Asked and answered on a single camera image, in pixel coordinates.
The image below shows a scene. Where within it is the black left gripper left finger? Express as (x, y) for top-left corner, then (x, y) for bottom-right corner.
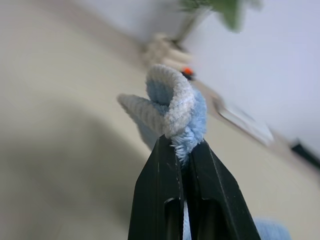
(127, 136), (186, 240)

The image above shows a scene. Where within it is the green potted plant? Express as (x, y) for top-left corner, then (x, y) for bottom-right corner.
(172, 0), (266, 43)

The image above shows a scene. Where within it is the small orange black object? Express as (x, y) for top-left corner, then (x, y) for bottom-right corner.
(180, 66), (195, 81)

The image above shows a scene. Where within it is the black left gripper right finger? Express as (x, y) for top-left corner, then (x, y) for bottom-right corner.
(184, 141), (262, 240)

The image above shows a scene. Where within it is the dark flat object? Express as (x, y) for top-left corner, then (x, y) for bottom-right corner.
(291, 138), (320, 170)

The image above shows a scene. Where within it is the beige woven plant pot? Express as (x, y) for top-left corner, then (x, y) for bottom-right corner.
(141, 33), (195, 68)

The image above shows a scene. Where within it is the white flat tray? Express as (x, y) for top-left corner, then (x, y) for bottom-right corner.
(214, 98), (276, 147)

